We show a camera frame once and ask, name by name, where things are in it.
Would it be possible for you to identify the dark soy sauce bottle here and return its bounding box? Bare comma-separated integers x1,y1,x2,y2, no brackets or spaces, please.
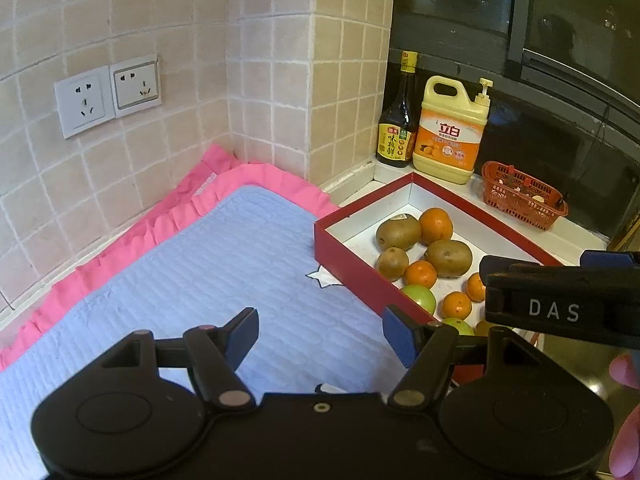
376,50,420,168

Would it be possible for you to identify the brown kiwi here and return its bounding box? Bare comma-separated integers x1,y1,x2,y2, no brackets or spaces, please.
376,214,422,251
376,247,410,282
425,240,473,278

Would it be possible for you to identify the person's right hand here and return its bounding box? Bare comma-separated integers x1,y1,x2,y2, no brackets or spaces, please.
609,354,640,479

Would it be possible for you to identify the green apple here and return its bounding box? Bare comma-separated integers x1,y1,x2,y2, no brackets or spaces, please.
401,284,437,315
441,317,475,337

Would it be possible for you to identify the dark window frame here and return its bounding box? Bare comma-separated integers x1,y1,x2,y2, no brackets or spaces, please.
392,0,640,128

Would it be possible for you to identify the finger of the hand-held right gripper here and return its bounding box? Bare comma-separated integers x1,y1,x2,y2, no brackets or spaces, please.
479,255,582,276
580,251,640,270

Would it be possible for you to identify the blue mat with pink frill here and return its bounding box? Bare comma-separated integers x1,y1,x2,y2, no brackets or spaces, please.
0,144,417,480

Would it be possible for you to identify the orange mandarin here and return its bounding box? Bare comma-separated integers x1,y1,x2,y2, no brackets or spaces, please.
404,260,438,289
466,272,487,302
419,207,454,246
474,320,516,337
442,291,472,320

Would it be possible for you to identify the white wall socket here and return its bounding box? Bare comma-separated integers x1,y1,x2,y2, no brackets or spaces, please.
110,55,163,119
54,66,115,139

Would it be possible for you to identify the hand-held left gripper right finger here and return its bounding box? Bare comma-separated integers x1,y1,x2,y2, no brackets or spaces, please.
382,304,541,411

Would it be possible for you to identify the yellow dish soap bottle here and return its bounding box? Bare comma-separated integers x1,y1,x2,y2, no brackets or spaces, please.
412,76,493,185

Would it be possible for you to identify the red plastic basket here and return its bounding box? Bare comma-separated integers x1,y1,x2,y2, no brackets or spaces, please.
481,161,570,232

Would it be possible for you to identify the red cardboard box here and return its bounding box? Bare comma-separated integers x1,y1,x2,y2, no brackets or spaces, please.
314,171,568,391

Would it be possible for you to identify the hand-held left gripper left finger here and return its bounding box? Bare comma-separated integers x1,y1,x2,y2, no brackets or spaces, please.
102,307,260,408

